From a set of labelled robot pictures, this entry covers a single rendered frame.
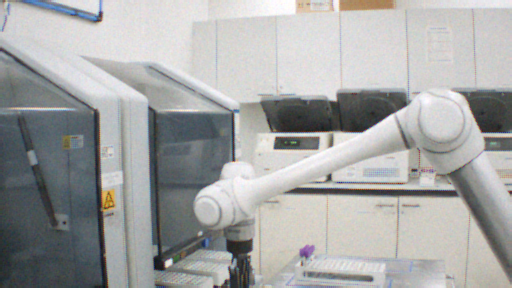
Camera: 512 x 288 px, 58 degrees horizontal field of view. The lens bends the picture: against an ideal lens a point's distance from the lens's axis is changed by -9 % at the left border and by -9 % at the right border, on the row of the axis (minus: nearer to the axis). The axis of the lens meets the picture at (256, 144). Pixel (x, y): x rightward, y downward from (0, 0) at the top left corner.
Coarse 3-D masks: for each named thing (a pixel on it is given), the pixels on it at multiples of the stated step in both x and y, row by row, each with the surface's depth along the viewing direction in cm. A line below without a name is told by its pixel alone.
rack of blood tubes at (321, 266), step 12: (312, 264) 166; (324, 264) 166; (336, 264) 165; (348, 264) 165; (360, 264) 163; (372, 264) 163; (384, 264) 162; (300, 276) 163; (312, 276) 165; (324, 276) 164; (336, 276) 169; (348, 276) 167; (360, 276) 166; (372, 276) 165; (384, 276) 160
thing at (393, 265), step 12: (288, 264) 187; (396, 264) 181; (408, 264) 181; (420, 264) 180; (432, 264) 179; (444, 264) 178; (276, 276) 173; (288, 276) 172; (396, 276) 167; (408, 276) 166; (420, 276) 165; (432, 276) 165; (444, 276) 164
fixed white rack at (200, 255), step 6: (198, 252) 189; (204, 252) 190; (210, 252) 190; (216, 252) 189; (222, 252) 189; (228, 252) 189; (186, 258) 184; (192, 258) 183; (198, 258) 183; (204, 258) 182; (210, 258) 181; (216, 258) 181; (222, 258) 181; (228, 258) 181
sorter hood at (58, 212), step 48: (0, 48) 114; (0, 96) 84; (48, 96) 98; (0, 144) 79; (48, 144) 91; (96, 144) 106; (0, 192) 78; (48, 192) 91; (96, 192) 106; (0, 240) 78; (48, 240) 90; (96, 240) 105
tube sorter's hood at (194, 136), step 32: (96, 64) 152; (128, 64) 178; (160, 96) 152; (192, 96) 178; (160, 128) 134; (192, 128) 154; (224, 128) 179; (160, 160) 134; (192, 160) 154; (224, 160) 179; (160, 192) 134; (192, 192) 154; (160, 224) 133; (192, 224) 153; (160, 256) 133
